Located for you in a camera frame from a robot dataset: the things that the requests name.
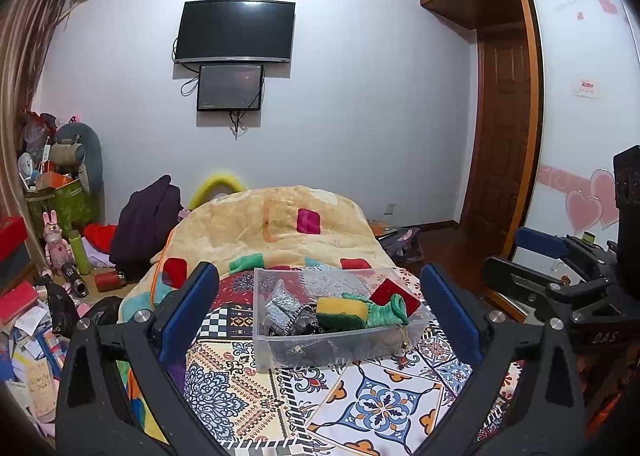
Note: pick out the pink heart stickers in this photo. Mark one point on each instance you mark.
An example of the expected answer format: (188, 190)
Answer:
(582, 211)

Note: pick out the backpack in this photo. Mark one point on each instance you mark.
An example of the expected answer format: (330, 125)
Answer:
(402, 246)

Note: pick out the beige patchwork blanket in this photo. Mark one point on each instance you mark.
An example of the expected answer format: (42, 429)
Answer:
(250, 226)

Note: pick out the red cloth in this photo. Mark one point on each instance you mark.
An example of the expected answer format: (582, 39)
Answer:
(100, 238)

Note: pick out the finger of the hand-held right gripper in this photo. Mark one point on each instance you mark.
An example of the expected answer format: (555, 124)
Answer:
(540, 242)
(520, 278)

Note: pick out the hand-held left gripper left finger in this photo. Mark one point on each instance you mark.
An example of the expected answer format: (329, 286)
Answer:
(192, 311)

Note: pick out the pile of papers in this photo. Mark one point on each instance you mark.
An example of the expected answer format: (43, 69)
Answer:
(27, 371)

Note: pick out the pink rabbit toy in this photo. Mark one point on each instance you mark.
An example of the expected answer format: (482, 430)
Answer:
(55, 246)

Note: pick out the striped brown curtain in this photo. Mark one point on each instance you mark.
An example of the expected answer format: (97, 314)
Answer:
(22, 61)

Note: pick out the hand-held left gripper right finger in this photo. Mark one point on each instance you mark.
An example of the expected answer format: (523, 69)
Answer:
(450, 313)

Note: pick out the red box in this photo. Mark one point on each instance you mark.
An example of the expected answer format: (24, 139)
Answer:
(11, 238)

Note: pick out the grey plush toy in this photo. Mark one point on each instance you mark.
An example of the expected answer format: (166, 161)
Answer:
(82, 151)

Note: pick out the black plastic bag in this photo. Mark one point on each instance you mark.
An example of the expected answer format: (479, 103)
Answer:
(62, 308)

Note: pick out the small paper notice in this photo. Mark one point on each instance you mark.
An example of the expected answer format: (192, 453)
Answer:
(586, 87)

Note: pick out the wooden door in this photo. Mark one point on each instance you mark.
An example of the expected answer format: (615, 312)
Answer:
(500, 151)

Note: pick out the clear plastic storage box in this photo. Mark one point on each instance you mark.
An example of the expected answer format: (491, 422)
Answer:
(340, 351)

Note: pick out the large wall television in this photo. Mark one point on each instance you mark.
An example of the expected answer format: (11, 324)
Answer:
(234, 31)

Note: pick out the patterned bed sheet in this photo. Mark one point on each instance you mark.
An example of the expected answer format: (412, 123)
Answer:
(235, 386)

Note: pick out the green bottle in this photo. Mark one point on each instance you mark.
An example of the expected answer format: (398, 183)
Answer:
(80, 253)

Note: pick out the green cardboard box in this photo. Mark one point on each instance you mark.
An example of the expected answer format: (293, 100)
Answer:
(65, 208)

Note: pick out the white sliding wardrobe door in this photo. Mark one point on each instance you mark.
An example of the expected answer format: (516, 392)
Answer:
(575, 146)

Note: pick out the dark purple jacket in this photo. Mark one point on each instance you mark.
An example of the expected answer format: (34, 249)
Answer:
(145, 226)

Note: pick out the small white fan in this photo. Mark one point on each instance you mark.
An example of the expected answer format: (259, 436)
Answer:
(27, 168)

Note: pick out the red book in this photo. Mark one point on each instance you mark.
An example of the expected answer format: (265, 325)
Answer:
(17, 303)

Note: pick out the black flashlight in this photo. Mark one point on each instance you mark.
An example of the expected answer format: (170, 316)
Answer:
(75, 280)

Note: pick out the silver glitter pouch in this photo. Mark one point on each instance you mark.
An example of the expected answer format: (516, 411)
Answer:
(281, 311)

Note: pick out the small wall monitor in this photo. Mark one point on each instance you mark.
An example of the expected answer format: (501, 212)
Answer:
(230, 87)

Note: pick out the red velvet pouch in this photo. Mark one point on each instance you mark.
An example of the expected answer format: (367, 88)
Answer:
(395, 292)

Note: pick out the yellow green sponge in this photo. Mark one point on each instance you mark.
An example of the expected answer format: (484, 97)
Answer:
(342, 313)

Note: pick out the red can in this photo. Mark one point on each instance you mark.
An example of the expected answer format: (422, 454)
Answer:
(109, 281)

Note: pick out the green knitted sock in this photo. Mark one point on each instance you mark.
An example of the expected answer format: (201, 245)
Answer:
(387, 313)

